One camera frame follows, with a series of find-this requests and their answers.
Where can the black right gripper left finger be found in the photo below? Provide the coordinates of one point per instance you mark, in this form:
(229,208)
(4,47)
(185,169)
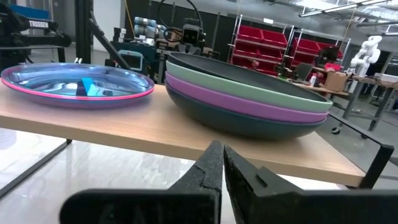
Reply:
(140,207)

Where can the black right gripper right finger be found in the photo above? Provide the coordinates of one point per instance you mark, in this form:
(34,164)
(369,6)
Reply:
(295,207)

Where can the light green plate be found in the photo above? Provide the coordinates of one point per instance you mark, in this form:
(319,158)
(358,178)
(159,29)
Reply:
(202,79)

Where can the purple plate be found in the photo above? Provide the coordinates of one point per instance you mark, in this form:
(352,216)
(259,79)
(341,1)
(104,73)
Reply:
(217,98)

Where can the black plate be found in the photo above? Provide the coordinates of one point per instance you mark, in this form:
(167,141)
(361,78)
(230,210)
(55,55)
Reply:
(248,79)

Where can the dark teal plate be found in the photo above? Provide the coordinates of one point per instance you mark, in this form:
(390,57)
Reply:
(233,121)

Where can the blue transparent plate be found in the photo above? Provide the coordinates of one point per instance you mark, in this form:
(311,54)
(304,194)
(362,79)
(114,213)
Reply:
(62,77)

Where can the black Trossen labelled robot arm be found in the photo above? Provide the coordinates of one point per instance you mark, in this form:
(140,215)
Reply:
(37,31)

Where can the red storage bin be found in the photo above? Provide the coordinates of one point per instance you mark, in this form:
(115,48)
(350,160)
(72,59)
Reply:
(255,51)
(250,33)
(306,46)
(275,38)

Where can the blue gray roll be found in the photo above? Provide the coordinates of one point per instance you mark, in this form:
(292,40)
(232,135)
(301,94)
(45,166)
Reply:
(144,31)
(144,21)

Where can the teal framed screen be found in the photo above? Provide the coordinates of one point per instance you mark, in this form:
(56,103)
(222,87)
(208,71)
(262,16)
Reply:
(132,60)

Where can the metal storage rack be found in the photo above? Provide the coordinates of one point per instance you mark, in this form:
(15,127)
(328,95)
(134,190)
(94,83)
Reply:
(268,21)

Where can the dark laptop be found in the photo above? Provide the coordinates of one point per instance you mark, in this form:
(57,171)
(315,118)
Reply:
(304,71)

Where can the white bottle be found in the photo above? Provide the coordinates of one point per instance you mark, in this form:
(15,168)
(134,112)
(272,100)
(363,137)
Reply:
(313,81)

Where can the cardboard box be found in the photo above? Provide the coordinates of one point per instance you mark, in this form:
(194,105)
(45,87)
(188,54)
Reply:
(335,81)

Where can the fluorescent ceiling light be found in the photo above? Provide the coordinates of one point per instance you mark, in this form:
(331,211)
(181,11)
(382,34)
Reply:
(342,7)

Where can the wheeled work table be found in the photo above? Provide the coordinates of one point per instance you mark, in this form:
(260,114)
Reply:
(385,84)

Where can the white humanoid robot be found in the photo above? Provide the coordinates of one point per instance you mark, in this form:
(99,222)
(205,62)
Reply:
(368,53)

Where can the blue panel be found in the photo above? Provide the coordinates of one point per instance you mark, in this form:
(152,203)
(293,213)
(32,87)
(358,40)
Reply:
(29,12)

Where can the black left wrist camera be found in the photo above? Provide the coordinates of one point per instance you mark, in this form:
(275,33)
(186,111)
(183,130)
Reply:
(191,35)

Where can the wooden shelf with black frame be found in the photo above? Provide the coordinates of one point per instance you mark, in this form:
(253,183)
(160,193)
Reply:
(155,124)

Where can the black table frame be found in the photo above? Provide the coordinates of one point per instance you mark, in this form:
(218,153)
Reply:
(83,31)

